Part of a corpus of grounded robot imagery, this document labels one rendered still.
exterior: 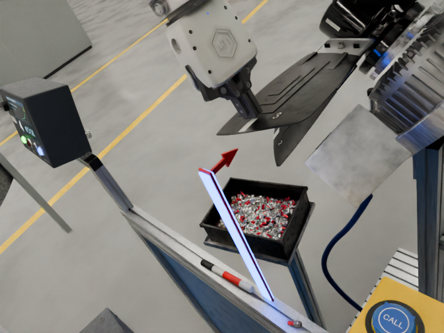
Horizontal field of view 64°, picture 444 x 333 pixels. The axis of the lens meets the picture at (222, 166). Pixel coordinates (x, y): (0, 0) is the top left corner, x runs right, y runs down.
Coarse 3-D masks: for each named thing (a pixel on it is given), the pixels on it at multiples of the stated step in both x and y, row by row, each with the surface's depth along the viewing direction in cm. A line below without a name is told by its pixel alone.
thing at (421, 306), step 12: (384, 288) 40; (396, 288) 39; (408, 288) 39; (372, 300) 39; (384, 300) 39; (396, 300) 38; (408, 300) 38; (420, 300) 37; (432, 300) 37; (372, 312) 38; (420, 312) 37; (432, 312) 36; (360, 324) 38; (372, 324) 37; (420, 324) 36; (432, 324) 35
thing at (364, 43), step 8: (328, 40) 66; (336, 40) 65; (344, 40) 64; (352, 40) 63; (360, 40) 62; (368, 40) 61; (320, 48) 64; (328, 48) 63; (336, 48) 62; (344, 48) 61; (352, 48) 60; (360, 48) 59
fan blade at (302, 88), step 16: (304, 64) 61; (320, 64) 58; (336, 64) 56; (352, 64) 55; (288, 80) 58; (304, 80) 56; (320, 80) 54; (336, 80) 52; (256, 96) 62; (272, 96) 57; (288, 96) 54; (304, 96) 51; (320, 96) 49; (272, 112) 51; (288, 112) 49; (304, 112) 46; (224, 128) 60; (240, 128) 54; (256, 128) 50; (272, 128) 47
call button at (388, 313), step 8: (384, 304) 37; (392, 304) 37; (376, 312) 37; (384, 312) 37; (392, 312) 36; (400, 312) 36; (408, 312) 36; (376, 320) 36; (384, 320) 36; (392, 320) 36; (400, 320) 36; (408, 320) 35; (376, 328) 36; (384, 328) 36; (392, 328) 35; (400, 328) 35; (408, 328) 35
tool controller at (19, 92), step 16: (32, 80) 100; (48, 80) 96; (16, 96) 86; (32, 96) 83; (48, 96) 85; (64, 96) 87; (16, 112) 94; (32, 112) 84; (48, 112) 86; (64, 112) 88; (16, 128) 105; (32, 128) 87; (48, 128) 87; (64, 128) 89; (80, 128) 92; (48, 144) 88; (64, 144) 90; (80, 144) 93; (48, 160) 90; (64, 160) 91
